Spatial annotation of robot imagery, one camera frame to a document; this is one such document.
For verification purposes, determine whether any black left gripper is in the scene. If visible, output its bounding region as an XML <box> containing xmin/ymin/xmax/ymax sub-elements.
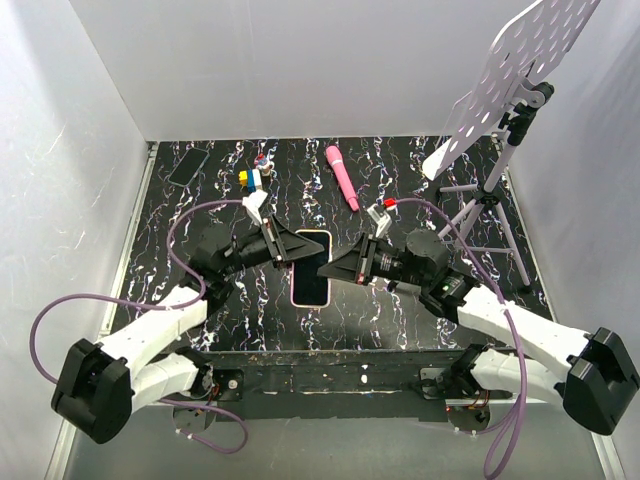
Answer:
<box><xmin>220</xmin><ymin>214</ymin><xmax>324</xmax><ymax>276</ymax></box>

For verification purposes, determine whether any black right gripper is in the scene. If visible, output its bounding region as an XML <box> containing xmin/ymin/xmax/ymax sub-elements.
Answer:
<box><xmin>319</xmin><ymin>230</ymin><xmax>428</xmax><ymax>287</ymax></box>

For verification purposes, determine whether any pink phone case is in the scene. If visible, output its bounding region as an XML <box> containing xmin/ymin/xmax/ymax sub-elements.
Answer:
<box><xmin>289</xmin><ymin>228</ymin><xmax>334</xmax><ymax>308</ymax></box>

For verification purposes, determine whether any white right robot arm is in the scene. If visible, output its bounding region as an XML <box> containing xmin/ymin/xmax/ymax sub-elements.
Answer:
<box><xmin>318</xmin><ymin>229</ymin><xmax>639</xmax><ymax>435</ymax></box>

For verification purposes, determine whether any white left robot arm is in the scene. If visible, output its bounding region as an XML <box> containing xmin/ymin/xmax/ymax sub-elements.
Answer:
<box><xmin>51</xmin><ymin>216</ymin><xmax>327</xmax><ymax>444</ymax></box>

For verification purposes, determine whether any dark phone blue case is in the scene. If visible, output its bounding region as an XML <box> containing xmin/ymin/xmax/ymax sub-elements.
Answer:
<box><xmin>168</xmin><ymin>148</ymin><xmax>210</xmax><ymax>188</ymax></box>

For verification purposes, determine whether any colourful toy block stack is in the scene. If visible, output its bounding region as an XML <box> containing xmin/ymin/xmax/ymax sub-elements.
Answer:
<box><xmin>238</xmin><ymin>169</ymin><xmax>263</xmax><ymax>193</ymax></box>

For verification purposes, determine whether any small toy figure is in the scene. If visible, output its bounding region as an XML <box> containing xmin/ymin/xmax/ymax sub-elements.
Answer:
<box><xmin>254</xmin><ymin>154</ymin><xmax>274</xmax><ymax>177</ymax></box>

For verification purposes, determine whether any pink cylindrical wand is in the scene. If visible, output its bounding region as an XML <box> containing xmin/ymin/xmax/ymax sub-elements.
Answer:
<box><xmin>325</xmin><ymin>145</ymin><xmax>360</xmax><ymax>212</ymax></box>

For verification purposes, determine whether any purple music stand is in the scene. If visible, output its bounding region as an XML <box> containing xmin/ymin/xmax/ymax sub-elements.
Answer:
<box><xmin>422</xmin><ymin>0</ymin><xmax>600</xmax><ymax>289</ymax></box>

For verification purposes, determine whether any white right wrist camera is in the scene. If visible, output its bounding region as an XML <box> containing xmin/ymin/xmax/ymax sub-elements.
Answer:
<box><xmin>366</xmin><ymin>198</ymin><xmax>397</xmax><ymax>238</ymax></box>

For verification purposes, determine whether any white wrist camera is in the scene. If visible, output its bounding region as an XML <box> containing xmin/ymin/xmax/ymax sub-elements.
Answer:
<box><xmin>241</xmin><ymin>190</ymin><xmax>268</xmax><ymax>226</ymax></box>
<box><xmin>366</xmin><ymin>198</ymin><xmax>397</xmax><ymax>238</ymax></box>

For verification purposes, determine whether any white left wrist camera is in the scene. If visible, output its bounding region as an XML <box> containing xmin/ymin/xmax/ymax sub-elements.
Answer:
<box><xmin>241</xmin><ymin>190</ymin><xmax>268</xmax><ymax>226</ymax></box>

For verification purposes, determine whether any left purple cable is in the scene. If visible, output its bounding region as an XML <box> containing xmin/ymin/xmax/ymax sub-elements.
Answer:
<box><xmin>29</xmin><ymin>199</ymin><xmax>251</xmax><ymax>454</ymax></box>

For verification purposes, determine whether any aluminium frame rail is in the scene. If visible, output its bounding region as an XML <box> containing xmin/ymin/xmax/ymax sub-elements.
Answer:
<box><xmin>44</xmin><ymin>141</ymin><xmax>159</xmax><ymax>480</ymax></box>

